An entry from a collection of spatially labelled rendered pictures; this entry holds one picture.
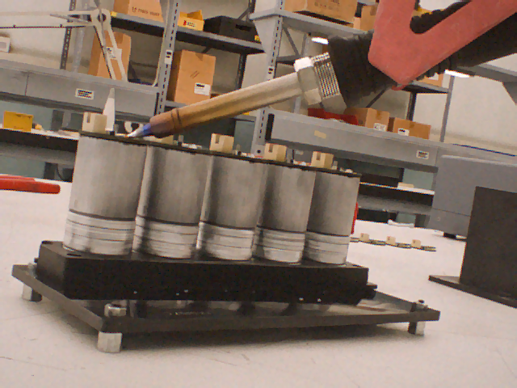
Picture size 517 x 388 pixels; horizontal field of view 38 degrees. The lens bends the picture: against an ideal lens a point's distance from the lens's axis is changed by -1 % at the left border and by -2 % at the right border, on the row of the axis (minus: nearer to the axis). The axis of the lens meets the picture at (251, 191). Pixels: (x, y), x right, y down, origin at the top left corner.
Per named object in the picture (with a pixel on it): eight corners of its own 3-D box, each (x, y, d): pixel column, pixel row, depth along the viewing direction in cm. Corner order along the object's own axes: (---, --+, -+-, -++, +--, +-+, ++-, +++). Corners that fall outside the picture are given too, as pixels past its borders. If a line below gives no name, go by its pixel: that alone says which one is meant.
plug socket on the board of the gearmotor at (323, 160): (334, 170, 33) (338, 155, 33) (321, 168, 33) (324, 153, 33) (322, 167, 34) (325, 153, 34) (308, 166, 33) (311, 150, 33)
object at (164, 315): (320, 295, 37) (324, 272, 37) (438, 337, 31) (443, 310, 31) (6, 293, 27) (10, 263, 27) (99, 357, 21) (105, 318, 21)
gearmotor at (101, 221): (140, 283, 27) (162, 140, 26) (77, 282, 25) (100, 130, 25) (107, 267, 28) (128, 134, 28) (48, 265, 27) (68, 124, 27)
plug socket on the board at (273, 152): (288, 162, 31) (291, 147, 31) (273, 160, 31) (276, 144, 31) (276, 160, 32) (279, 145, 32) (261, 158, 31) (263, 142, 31)
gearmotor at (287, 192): (308, 285, 32) (329, 166, 32) (266, 284, 30) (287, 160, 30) (271, 272, 34) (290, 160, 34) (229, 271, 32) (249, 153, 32)
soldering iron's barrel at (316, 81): (153, 150, 25) (341, 93, 24) (140, 105, 25) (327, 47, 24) (163, 151, 26) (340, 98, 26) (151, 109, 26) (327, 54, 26)
